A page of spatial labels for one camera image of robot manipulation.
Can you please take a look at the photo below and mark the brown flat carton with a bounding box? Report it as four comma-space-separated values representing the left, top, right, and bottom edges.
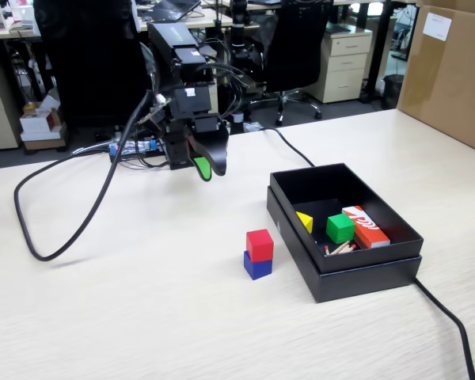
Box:
21, 132, 69, 154

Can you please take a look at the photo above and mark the beige office desk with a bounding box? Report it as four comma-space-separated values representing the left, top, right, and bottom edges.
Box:
0, 6, 234, 40

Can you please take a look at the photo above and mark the yellow wooden wedge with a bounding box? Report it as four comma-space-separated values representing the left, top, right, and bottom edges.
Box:
295, 211, 314, 234

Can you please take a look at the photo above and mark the black-legged office desk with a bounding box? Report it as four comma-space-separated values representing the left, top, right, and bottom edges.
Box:
332, 0, 419, 105

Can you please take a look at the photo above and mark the green wooden cube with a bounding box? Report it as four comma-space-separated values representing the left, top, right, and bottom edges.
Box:
325, 213, 356, 245

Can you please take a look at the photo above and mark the white carton with red print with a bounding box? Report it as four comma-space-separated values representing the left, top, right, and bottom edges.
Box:
19, 106, 63, 135

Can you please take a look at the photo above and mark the pink and white box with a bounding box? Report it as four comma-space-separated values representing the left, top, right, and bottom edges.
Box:
7, 0, 35, 29

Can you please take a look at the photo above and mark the black servo wire bundle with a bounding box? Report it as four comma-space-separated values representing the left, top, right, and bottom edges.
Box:
196, 37, 259, 128

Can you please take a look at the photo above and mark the thick black sleeved camera cable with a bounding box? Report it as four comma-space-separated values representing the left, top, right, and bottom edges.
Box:
13, 89, 156, 263

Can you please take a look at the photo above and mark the red wooden cube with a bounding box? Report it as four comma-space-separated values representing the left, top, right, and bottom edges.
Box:
245, 228, 275, 264

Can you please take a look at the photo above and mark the large brown cardboard box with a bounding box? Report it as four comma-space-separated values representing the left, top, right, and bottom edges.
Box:
395, 0, 475, 158

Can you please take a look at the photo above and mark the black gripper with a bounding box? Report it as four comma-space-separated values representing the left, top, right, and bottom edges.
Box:
164, 112, 230, 183

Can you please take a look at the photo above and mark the black pole with white bands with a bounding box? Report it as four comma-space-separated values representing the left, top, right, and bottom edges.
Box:
228, 0, 258, 124

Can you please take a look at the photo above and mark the black open box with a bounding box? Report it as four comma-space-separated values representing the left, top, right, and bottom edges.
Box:
266, 185, 424, 304

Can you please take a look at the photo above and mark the black laptop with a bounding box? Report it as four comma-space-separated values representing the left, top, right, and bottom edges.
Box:
138, 0, 203, 23

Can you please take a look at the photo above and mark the black waste bin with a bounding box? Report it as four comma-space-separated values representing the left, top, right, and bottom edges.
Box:
382, 74, 405, 111

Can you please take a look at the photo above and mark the black cardboard box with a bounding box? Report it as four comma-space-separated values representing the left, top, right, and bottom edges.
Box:
268, 161, 425, 275

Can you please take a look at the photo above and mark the thick black power cable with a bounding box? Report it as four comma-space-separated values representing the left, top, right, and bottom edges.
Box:
260, 126, 317, 169
413, 276, 475, 380

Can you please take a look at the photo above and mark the black office chair, star base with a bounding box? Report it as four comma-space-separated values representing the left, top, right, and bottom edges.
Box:
249, 0, 333, 127

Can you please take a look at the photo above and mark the controller board with blue connectors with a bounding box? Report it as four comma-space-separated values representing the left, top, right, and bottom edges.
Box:
108, 137, 160, 158

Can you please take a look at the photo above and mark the blue wooden cube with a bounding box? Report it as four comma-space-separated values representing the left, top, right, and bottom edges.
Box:
243, 250, 273, 281

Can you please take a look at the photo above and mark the black high-back office chair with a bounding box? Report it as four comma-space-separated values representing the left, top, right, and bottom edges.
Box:
33, 0, 155, 130

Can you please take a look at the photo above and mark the small wrist camera board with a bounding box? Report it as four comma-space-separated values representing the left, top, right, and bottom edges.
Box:
136, 96, 173, 127

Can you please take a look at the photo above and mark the orange and white matchbox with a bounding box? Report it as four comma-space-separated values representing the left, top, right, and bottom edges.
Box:
341, 205, 392, 250

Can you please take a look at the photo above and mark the beige three-drawer cabinet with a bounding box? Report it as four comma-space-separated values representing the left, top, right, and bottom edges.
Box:
306, 29, 374, 105

